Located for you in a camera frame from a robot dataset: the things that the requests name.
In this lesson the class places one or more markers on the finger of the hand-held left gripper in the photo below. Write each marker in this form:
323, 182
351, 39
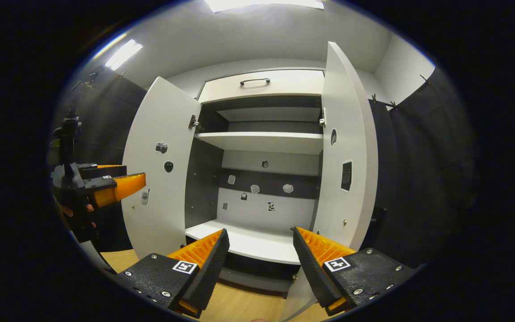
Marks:
119, 188
101, 171

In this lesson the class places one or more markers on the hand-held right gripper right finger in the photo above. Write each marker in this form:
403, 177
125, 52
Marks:
311, 273

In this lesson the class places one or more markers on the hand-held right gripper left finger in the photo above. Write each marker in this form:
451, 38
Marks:
208, 273

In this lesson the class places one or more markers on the grey cabinet door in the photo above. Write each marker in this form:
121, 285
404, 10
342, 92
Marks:
163, 125
351, 112

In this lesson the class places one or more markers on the white cabinet floor shelf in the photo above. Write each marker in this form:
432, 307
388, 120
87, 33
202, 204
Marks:
248, 241

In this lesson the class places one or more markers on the metal door hinge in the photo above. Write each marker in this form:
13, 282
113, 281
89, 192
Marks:
193, 122
322, 117

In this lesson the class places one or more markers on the thick white cabinet shelf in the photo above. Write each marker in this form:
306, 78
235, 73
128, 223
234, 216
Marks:
262, 142

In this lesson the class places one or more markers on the thin grey cabinet shelf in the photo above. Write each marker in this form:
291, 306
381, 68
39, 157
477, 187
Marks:
271, 114

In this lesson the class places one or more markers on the grey cabinet drawer front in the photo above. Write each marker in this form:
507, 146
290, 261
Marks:
293, 82

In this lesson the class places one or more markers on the small ceiling light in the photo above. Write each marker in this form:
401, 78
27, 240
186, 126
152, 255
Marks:
123, 53

